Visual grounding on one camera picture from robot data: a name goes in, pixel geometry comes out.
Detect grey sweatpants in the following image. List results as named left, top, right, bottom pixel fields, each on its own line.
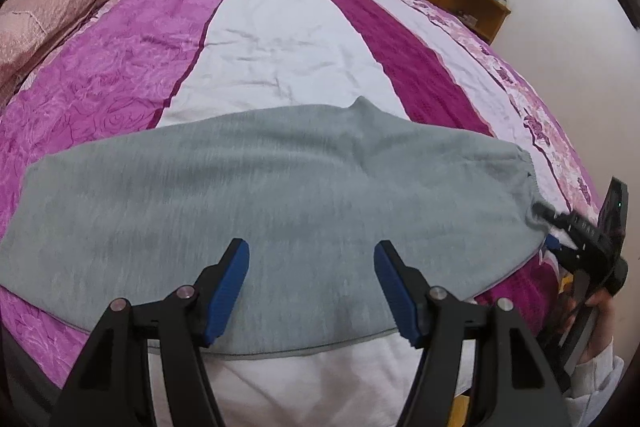
left=1, top=98, right=548, bottom=357

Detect white sleeve forearm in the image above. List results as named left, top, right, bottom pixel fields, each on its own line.
left=564, top=343, right=624, bottom=427

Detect right hand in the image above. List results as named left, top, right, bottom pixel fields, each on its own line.
left=559, top=283, right=615, bottom=365

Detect pink white striped bedspread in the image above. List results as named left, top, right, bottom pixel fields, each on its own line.
left=1, top=0, right=598, bottom=426

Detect pink quilted pillow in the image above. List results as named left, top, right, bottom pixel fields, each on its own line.
left=1, top=0, right=107, bottom=105

